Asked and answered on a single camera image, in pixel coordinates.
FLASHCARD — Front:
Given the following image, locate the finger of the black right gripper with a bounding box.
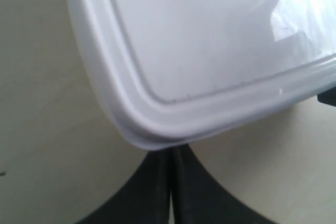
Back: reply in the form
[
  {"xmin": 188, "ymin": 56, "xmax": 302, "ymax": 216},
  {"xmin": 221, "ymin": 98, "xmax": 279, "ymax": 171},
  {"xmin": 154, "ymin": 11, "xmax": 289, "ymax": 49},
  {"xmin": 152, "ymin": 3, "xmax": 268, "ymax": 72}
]
[{"xmin": 317, "ymin": 87, "xmax": 336, "ymax": 106}]

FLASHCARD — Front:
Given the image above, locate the white lidded plastic container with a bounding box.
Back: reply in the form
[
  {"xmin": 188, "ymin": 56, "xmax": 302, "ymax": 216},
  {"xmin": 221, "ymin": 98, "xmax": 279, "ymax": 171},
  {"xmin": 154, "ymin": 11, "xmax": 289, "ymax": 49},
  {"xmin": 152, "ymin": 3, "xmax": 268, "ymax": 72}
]
[{"xmin": 66, "ymin": 0, "xmax": 335, "ymax": 150}]

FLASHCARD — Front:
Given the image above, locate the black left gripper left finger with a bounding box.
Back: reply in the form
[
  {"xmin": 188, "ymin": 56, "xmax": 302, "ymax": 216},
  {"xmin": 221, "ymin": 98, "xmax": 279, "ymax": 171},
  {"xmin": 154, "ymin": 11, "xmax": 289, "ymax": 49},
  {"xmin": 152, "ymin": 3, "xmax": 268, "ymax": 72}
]
[{"xmin": 79, "ymin": 151, "xmax": 170, "ymax": 224}]

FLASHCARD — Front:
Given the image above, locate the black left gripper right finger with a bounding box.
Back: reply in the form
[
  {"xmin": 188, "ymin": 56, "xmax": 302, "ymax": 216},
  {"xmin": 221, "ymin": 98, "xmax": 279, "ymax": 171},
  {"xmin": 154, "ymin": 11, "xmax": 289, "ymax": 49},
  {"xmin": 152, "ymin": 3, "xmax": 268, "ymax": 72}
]
[{"xmin": 174, "ymin": 145, "xmax": 263, "ymax": 223}]

